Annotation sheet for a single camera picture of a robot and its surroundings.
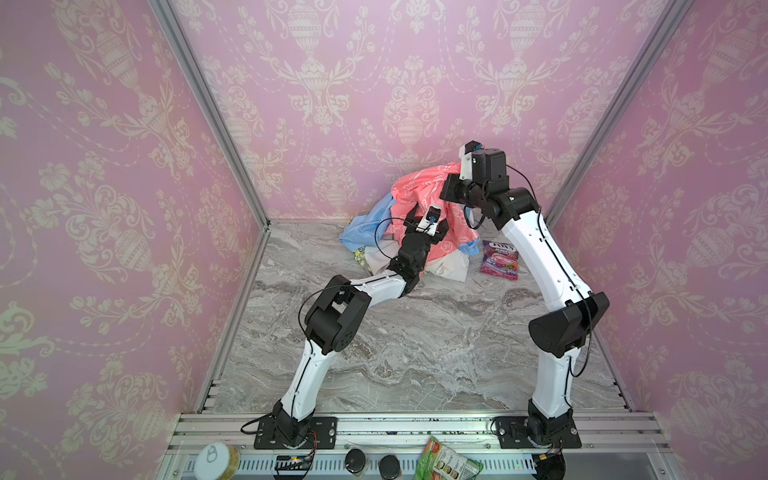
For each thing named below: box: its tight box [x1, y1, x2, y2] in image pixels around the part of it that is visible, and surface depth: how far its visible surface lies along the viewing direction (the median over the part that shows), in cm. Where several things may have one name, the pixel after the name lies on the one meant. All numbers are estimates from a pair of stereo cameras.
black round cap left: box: [344, 448, 366, 473], surface depth 64 cm
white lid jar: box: [193, 442, 241, 480], surface depth 68 cm
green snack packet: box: [414, 436, 484, 480], surface depth 69 cm
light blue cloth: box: [339, 193, 395, 251], surface depth 105 cm
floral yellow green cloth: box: [352, 245, 366, 266], surface depth 111 cm
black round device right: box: [532, 452, 567, 480], surface depth 73 cm
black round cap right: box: [379, 454, 400, 480], surface depth 63 cm
